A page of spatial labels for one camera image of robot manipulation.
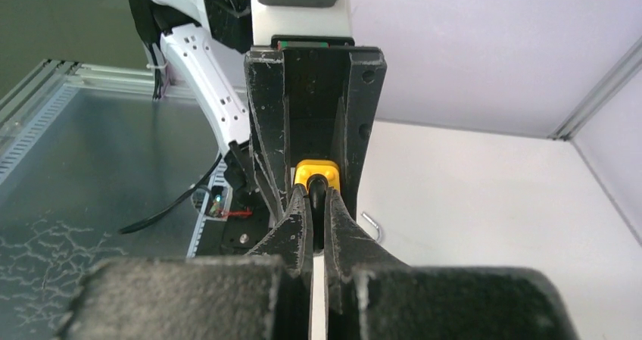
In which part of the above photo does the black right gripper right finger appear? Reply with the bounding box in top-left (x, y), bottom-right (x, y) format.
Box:
top-left (324, 189), bottom-right (578, 339)

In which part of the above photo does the large brass padlock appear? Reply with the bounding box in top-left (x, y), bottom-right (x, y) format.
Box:
top-left (361, 211), bottom-right (384, 243)

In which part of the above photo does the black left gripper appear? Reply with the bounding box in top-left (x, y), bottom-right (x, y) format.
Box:
top-left (245, 36), bottom-right (387, 220)

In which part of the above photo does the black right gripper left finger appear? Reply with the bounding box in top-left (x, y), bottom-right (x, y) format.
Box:
top-left (55, 185), bottom-right (313, 339)

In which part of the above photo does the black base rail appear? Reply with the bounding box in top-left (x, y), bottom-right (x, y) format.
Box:
top-left (187, 168), bottom-right (272, 257)

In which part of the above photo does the yellow tag padlock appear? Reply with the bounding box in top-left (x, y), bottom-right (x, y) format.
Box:
top-left (294, 159), bottom-right (340, 253)

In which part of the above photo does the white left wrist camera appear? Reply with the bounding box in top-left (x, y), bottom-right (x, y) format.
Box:
top-left (251, 0), bottom-right (353, 46)

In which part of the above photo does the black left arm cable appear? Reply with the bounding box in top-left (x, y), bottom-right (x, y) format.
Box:
top-left (117, 151), bottom-right (224, 236)

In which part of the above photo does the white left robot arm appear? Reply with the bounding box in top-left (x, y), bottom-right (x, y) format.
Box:
top-left (128, 0), bottom-right (387, 217)

